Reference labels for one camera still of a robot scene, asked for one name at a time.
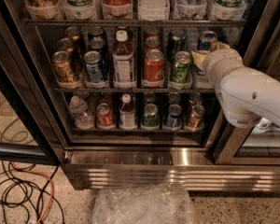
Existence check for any brown tea bottle shelf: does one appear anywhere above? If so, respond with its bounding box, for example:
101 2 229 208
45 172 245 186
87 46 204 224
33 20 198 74
112 30 135 82
119 93 136 130

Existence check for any green can bottom shelf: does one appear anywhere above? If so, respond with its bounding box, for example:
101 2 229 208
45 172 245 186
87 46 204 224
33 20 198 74
142 104 159 127

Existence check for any middle red cola can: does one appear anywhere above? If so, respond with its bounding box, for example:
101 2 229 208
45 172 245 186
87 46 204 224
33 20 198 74
144 37 161 51

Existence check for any clear water bottle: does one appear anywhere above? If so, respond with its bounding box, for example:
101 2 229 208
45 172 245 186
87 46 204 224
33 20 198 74
69 96 94 130

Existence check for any clear plastic wrap bundle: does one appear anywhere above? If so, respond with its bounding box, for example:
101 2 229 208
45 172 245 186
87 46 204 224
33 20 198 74
91 184 194 224

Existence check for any redbull can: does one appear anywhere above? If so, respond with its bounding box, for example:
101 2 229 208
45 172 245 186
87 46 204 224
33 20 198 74
198 31 217 50

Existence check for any rear gold can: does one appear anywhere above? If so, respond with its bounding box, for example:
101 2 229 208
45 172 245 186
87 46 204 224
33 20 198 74
64 26 85 48

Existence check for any stainless steel drinks fridge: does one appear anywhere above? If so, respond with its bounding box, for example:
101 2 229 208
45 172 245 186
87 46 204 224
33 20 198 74
0 0 280 192

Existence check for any blue pepsi can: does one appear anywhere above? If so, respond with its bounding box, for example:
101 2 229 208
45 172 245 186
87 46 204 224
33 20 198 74
84 50 107 83
88 26 107 41
89 38 108 56

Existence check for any rear red cola can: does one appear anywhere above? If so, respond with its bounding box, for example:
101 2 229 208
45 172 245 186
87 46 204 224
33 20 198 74
144 27 161 39

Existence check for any middle gold can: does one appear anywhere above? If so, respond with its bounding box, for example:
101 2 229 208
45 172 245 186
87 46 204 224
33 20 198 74
57 37 80 59

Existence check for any brown tea bottle middle shelf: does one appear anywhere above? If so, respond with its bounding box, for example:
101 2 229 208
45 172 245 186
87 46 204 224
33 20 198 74
112 30 135 82

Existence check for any gold can bottom shelf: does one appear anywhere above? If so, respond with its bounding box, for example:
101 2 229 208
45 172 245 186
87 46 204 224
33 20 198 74
186 105 205 128

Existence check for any red can bottom shelf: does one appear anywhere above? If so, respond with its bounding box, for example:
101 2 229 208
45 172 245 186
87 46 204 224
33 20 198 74
96 103 114 126

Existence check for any front gold can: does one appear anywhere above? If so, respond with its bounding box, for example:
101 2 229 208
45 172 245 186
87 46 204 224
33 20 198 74
51 50 79 83

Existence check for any red cola can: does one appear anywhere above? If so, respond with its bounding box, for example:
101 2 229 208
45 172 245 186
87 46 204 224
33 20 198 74
144 37 161 51
143 49 164 82
144 27 161 39

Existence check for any orange cable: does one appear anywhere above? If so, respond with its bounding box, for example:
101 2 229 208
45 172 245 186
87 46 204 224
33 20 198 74
10 161 56 224

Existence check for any open glass fridge door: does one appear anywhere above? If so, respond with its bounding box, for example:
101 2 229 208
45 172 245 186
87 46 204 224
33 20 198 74
0 10 65 164

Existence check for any rear green can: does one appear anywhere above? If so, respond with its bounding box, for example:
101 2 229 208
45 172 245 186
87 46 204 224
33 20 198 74
166 28 187 62

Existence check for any front red cola can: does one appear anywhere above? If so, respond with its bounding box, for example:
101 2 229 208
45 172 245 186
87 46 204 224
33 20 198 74
143 49 164 82

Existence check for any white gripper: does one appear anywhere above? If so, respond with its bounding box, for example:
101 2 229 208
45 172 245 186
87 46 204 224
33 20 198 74
191 41 244 90

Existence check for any middle blue pepsi can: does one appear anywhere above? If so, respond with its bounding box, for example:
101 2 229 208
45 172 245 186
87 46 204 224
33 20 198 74
89 38 108 56

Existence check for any front blue pepsi can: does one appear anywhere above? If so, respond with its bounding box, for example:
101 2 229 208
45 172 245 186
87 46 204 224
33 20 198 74
84 50 107 83

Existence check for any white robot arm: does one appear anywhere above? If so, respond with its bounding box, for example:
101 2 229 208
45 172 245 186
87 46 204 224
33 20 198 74
191 48 280 128

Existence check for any blue can bottom shelf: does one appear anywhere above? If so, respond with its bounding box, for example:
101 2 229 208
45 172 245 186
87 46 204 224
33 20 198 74
164 104 182 128

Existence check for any rear blue pepsi can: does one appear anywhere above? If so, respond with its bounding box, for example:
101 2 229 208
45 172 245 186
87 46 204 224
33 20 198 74
88 26 107 41

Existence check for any front green can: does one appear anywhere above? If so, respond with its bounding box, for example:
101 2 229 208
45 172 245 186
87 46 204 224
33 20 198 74
170 51 192 84

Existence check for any brown tea bottle bottom shelf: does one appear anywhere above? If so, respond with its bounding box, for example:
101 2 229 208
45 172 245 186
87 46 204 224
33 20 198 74
119 93 136 130

